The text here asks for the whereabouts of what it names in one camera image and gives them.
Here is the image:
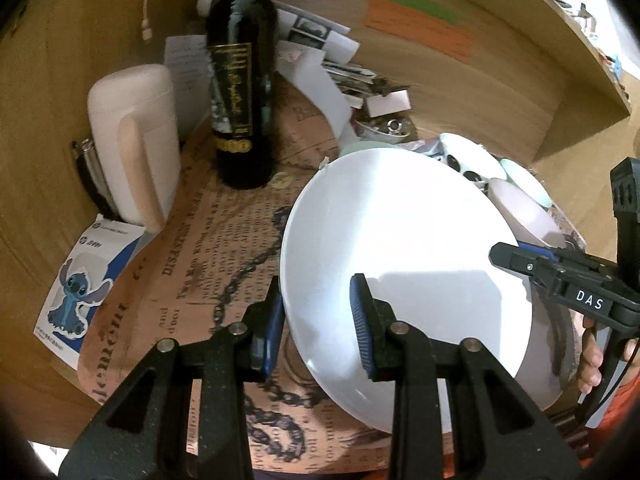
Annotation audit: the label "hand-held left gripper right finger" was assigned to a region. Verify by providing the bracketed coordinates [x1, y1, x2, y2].
[349, 273, 583, 480]

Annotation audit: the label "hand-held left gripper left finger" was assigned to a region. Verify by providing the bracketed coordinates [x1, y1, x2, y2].
[57, 276, 286, 480]

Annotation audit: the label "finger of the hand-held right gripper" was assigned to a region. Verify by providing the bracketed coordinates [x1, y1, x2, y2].
[517, 241, 619, 282]
[489, 242, 566, 299]

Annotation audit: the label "white plate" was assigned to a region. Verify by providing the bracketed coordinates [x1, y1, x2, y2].
[280, 154, 533, 433]

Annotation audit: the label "large mint green bowl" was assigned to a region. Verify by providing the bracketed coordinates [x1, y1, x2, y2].
[340, 140, 401, 162]

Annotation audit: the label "person's right hand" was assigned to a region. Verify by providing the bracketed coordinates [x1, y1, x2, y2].
[576, 316, 607, 396]

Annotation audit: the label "small mint green bowl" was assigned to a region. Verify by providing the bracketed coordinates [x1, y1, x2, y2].
[500, 158, 553, 208]

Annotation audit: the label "newspaper print table mat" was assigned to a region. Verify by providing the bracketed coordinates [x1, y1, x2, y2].
[77, 72, 588, 476]

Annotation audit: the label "white black-spotted bowl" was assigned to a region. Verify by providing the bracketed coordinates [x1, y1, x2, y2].
[437, 132, 508, 186]

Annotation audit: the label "person's orange clothing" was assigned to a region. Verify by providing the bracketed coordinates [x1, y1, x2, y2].
[587, 385, 640, 461]

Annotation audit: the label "blue white card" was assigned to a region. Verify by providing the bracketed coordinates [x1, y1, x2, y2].
[37, 212, 146, 371]

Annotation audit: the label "small dish with trinkets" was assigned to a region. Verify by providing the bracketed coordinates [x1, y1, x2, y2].
[357, 116, 417, 145]

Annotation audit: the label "blue cartoon sticker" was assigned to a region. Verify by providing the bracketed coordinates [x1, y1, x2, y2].
[47, 257, 113, 338]

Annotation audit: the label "small white box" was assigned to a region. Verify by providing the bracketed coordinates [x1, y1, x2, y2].
[364, 89, 412, 117]

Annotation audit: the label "assorted shelf clutter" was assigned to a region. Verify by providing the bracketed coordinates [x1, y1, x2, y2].
[555, 0, 631, 106]

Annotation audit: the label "dark wine bottle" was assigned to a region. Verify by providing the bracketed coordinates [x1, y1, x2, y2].
[205, 0, 278, 191]

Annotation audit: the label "white paper sheet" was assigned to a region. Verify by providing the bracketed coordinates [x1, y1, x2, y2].
[277, 50, 358, 156]

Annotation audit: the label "black pens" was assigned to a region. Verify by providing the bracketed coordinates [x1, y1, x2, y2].
[72, 137, 118, 221]

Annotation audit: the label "white plastic jug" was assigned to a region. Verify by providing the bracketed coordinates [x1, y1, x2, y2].
[87, 64, 182, 231]

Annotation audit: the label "white note sheet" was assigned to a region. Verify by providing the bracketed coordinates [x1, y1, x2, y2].
[164, 35, 213, 141]

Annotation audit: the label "green sticky note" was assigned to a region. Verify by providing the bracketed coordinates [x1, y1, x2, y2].
[377, 0, 466, 23]

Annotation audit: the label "pile of printed papers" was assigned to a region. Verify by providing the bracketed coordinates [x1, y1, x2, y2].
[197, 0, 381, 96]

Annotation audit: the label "white charging cable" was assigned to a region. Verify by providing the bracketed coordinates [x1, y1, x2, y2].
[137, 0, 156, 41]

